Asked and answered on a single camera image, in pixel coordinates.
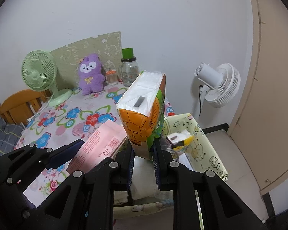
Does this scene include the white cloth bundle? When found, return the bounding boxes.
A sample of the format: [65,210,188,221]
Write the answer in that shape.
[131,156,162,200]

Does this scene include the cartoon tissue pack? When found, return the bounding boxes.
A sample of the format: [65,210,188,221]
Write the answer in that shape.
[166,129,194,151]

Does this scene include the green orange tissue pack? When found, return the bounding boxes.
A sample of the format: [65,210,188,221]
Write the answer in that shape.
[116,71,166,160]

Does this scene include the grey plaid pillow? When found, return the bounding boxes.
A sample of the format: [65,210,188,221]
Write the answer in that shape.
[0,119,24,156]

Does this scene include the floral tablecloth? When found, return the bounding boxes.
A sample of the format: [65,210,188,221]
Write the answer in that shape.
[13,81,176,208]

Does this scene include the yellow patterned storage box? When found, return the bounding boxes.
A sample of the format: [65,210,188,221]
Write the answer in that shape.
[114,113,228,219]

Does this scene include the purple plush toy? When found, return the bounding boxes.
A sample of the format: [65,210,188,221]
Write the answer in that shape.
[78,53,105,96]

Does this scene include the beige door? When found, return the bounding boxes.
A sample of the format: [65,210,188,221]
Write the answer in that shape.
[228,0,288,194]

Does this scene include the green desk fan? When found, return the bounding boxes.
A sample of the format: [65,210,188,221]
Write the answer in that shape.
[21,50,73,106]

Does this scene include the toothpick jar orange lid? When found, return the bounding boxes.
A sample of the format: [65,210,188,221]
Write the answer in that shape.
[105,70,118,85]

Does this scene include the glass mug green lid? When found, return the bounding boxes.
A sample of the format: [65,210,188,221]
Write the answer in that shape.
[119,48,139,87]

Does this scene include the white standing fan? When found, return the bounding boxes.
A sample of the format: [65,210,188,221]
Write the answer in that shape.
[194,63,241,108]

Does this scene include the green patterned wall sheet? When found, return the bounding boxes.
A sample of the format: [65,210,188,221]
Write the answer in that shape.
[50,32,122,90]

